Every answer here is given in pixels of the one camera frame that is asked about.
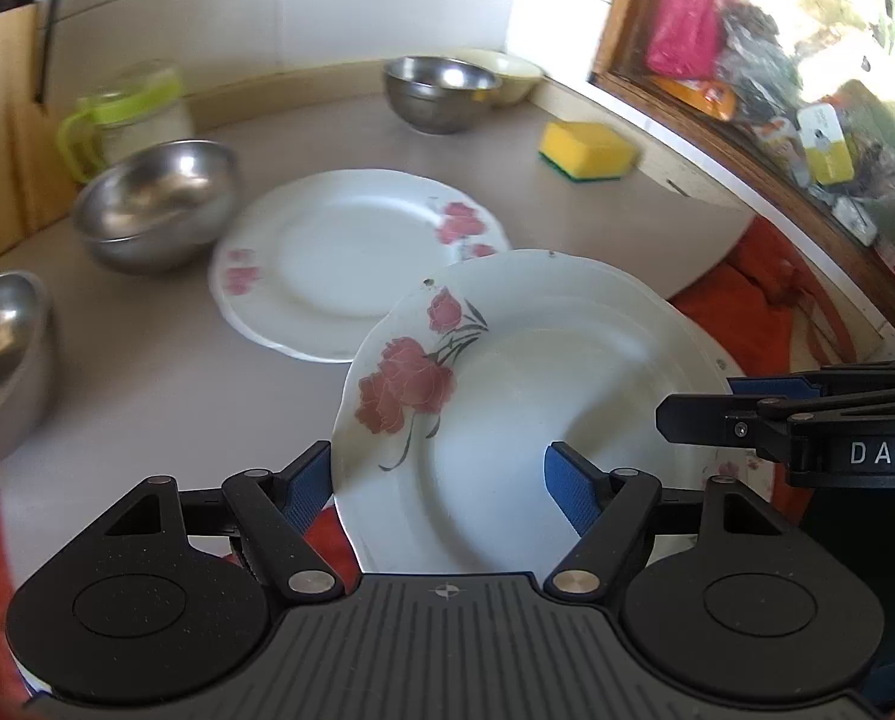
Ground white plate pink flowers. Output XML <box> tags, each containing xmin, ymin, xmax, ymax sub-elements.
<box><xmin>332</xmin><ymin>250</ymin><xmax>747</xmax><ymax>575</ymax></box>

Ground steel bowl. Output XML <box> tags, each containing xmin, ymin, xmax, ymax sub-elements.
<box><xmin>0</xmin><ymin>271</ymin><xmax>59</xmax><ymax>461</ymax></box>
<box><xmin>72</xmin><ymin>138</ymin><xmax>242</xmax><ymax>275</ymax></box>

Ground steel bowl corner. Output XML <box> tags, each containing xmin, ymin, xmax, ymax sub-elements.
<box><xmin>383</xmin><ymin>55</ymin><xmax>501</xmax><ymax>135</ymax></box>

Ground red cloth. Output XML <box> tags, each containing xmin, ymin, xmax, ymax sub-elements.
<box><xmin>672</xmin><ymin>216</ymin><xmax>857</xmax><ymax>377</ymax></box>

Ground yellow white pack behind window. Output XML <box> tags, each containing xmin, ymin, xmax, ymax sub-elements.
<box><xmin>797</xmin><ymin>103</ymin><xmax>854</xmax><ymax>185</ymax></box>

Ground yellow green sponge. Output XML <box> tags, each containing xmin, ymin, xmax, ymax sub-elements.
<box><xmin>539</xmin><ymin>121</ymin><xmax>639</xmax><ymax>182</ymax></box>

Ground pink bag behind window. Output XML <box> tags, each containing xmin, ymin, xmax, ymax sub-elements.
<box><xmin>644</xmin><ymin>0</ymin><xmax>722</xmax><ymax>80</ymax></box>

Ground wooden knife block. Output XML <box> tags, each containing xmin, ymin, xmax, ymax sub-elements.
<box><xmin>0</xmin><ymin>0</ymin><xmax>75</xmax><ymax>255</ymax></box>

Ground cream ceramic bowl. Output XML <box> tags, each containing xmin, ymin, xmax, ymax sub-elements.
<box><xmin>450</xmin><ymin>49</ymin><xmax>545</xmax><ymax>107</ymax></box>

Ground glass jar green lid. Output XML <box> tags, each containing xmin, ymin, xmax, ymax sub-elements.
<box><xmin>55</xmin><ymin>60</ymin><xmax>194</xmax><ymax>184</ymax></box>

